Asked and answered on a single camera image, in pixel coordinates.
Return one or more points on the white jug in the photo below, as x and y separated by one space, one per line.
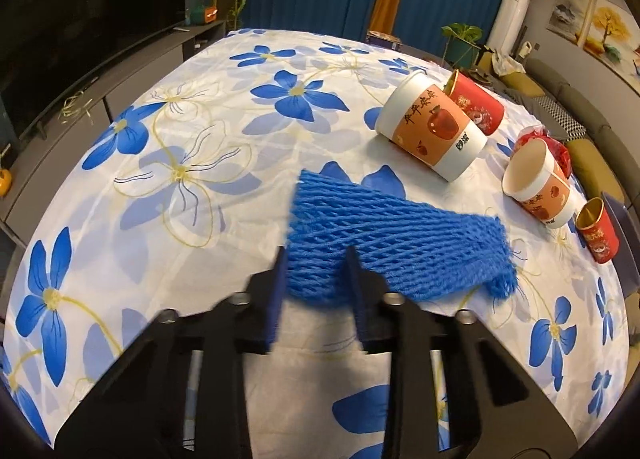
524 49

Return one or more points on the large yellow cushion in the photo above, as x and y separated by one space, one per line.
595 164

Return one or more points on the black flat television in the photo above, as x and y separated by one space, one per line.
75 14

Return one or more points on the blue foam net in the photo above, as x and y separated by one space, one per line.
400 239

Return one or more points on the clear box with printed lid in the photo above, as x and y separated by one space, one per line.
385 40

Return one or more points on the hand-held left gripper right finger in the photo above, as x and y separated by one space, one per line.
356 289

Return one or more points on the small yellow cushion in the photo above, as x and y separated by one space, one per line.
522 84

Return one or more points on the grey purple plastic bin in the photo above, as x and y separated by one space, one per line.
625 239

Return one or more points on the white orange paper cup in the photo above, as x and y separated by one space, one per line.
545 194
430 124

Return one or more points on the white standing air conditioner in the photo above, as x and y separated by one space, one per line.
510 19

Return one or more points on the red printed paper cup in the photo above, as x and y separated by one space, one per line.
475 104
600 239

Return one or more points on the grey sofa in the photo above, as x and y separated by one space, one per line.
605 139

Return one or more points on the small orange ornament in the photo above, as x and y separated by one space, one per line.
4 181

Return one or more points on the small landscape painting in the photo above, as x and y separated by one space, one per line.
570 9

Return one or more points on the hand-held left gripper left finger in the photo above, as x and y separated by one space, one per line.
277 289

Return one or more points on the white cloth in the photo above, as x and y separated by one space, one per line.
507 64

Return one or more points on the grey television cabinet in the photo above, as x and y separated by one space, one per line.
75 139

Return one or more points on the yellow straw strands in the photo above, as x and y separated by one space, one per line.
75 109

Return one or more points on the black white patterned cushion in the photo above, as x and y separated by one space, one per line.
560 116

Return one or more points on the wide sailboat painting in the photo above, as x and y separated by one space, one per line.
615 34

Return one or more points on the red plastic bag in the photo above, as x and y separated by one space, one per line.
556 149

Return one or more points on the potted green plant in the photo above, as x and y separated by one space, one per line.
462 41

